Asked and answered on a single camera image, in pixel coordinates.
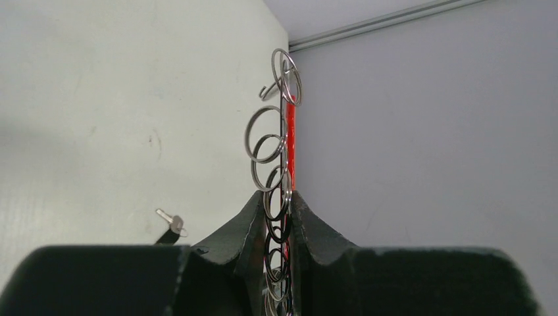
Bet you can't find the red handled metal keyring holder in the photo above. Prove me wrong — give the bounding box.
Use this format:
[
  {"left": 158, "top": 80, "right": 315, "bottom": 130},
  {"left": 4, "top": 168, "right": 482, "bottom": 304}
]
[{"left": 243, "top": 48, "right": 301, "bottom": 315}]

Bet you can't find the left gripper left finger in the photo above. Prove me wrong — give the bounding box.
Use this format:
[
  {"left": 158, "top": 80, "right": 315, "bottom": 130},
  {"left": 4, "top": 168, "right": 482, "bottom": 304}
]
[{"left": 191, "top": 191, "right": 265, "bottom": 315}]

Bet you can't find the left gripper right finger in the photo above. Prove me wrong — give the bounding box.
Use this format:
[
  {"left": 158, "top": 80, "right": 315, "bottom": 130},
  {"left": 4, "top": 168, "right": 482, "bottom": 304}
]
[{"left": 290, "top": 190, "right": 355, "bottom": 315}]

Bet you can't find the silver key with black tag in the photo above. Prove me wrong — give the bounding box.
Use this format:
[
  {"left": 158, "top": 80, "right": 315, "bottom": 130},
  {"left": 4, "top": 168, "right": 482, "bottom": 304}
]
[{"left": 155, "top": 209, "right": 188, "bottom": 246}]

